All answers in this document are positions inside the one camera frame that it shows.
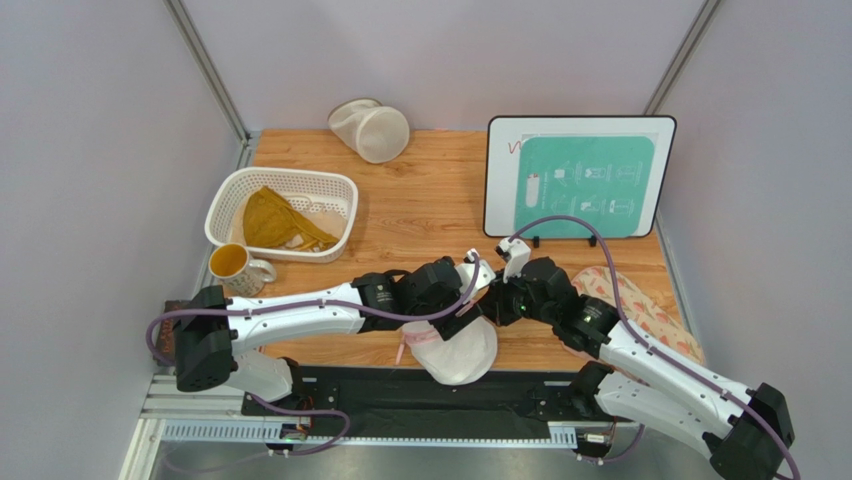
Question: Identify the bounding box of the white mesh laundry bag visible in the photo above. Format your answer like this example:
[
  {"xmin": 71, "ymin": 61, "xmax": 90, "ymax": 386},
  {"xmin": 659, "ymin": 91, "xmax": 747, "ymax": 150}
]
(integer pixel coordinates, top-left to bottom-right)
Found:
[{"xmin": 396, "ymin": 316, "xmax": 498, "ymax": 386}]

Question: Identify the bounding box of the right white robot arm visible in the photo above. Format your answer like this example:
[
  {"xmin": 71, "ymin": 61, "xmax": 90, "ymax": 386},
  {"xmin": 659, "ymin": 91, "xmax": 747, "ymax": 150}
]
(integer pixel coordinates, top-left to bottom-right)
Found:
[{"xmin": 477, "ymin": 258, "xmax": 801, "ymax": 479}]

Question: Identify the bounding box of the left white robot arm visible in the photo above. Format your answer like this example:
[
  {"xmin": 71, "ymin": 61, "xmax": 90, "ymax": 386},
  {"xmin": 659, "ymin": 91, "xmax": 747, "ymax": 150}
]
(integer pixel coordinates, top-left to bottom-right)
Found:
[{"xmin": 172, "ymin": 251, "xmax": 495, "ymax": 401}]

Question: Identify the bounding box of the beige mesh laundry bag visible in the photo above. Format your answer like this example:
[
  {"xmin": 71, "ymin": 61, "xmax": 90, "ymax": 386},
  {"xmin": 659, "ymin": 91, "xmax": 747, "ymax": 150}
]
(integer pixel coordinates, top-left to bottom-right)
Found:
[{"xmin": 327, "ymin": 98, "xmax": 411, "ymax": 164}]

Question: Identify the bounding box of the floral pink cloth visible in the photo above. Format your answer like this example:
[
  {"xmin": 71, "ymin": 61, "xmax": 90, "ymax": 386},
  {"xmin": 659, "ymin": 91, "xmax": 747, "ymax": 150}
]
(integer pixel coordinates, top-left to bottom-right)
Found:
[{"xmin": 571, "ymin": 266, "xmax": 706, "ymax": 366}]

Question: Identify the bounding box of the whiteboard with teal sheet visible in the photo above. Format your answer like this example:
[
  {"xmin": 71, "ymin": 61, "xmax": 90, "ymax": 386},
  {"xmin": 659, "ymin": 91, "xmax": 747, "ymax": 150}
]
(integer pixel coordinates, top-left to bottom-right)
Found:
[{"xmin": 483, "ymin": 115, "xmax": 677, "ymax": 240}]

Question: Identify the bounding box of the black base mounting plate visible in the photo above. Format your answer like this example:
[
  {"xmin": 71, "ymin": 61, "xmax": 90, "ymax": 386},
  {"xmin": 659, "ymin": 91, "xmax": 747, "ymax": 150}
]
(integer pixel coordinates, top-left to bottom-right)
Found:
[{"xmin": 276, "ymin": 366, "xmax": 615, "ymax": 440}]

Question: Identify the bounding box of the white plastic basket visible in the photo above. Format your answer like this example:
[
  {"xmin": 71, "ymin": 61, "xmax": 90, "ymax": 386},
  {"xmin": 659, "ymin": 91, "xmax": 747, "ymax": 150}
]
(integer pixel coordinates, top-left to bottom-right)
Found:
[{"xmin": 205, "ymin": 167, "xmax": 359, "ymax": 263}]

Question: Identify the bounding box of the mustard yellow cloth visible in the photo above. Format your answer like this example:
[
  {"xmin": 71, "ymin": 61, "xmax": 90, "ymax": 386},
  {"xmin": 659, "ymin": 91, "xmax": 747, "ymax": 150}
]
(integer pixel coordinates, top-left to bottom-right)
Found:
[{"xmin": 243, "ymin": 186, "xmax": 339, "ymax": 252}]

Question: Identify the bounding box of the patterned ceramic mug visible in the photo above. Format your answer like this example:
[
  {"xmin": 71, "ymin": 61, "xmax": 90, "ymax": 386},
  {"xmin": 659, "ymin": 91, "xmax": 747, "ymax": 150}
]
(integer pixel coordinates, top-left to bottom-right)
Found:
[{"xmin": 208, "ymin": 243, "xmax": 278, "ymax": 297}]

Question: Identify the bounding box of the dark brown book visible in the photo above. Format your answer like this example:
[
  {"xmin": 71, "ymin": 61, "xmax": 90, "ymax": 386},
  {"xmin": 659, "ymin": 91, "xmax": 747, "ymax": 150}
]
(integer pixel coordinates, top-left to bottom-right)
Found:
[{"xmin": 154, "ymin": 300, "xmax": 190, "ymax": 366}]

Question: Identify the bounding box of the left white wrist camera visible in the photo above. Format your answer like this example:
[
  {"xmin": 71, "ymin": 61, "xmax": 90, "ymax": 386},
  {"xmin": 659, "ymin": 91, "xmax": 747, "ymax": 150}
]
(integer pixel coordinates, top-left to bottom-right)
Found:
[{"xmin": 455, "ymin": 249, "xmax": 495, "ymax": 296}]

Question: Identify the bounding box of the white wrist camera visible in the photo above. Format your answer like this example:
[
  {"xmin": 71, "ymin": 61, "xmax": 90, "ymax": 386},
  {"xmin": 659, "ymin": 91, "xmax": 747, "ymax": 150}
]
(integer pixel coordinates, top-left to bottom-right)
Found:
[
  {"xmin": 455, "ymin": 249, "xmax": 495, "ymax": 296},
  {"xmin": 495, "ymin": 237, "xmax": 531, "ymax": 283}
]

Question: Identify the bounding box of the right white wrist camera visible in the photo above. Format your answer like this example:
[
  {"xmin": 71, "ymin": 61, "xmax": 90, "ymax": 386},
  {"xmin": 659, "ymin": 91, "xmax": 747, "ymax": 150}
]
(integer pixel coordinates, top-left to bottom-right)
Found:
[{"xmin": 495, "ymin": 237, "xmax": 531, "ymax": 283}]

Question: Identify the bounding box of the aluminium slotted rail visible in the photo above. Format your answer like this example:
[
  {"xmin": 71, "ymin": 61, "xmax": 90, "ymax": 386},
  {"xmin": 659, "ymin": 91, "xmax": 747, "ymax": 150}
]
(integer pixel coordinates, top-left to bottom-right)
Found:
[{"xmin": 143, "ymin": 367, "xmax": 588, "ymax": 449}]

